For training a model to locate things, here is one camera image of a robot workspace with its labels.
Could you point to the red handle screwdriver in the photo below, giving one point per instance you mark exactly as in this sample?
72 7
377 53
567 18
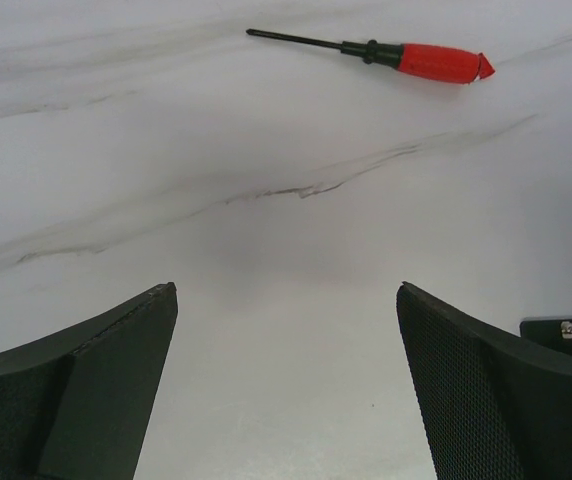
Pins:
427 61

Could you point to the black fuse box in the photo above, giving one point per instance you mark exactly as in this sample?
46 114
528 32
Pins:
554 333

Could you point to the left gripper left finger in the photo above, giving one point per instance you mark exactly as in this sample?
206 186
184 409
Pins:
76 404

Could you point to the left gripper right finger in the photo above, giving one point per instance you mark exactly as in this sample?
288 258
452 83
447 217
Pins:
494 405

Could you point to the small red fuse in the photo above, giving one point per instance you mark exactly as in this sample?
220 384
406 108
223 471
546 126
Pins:
485 69

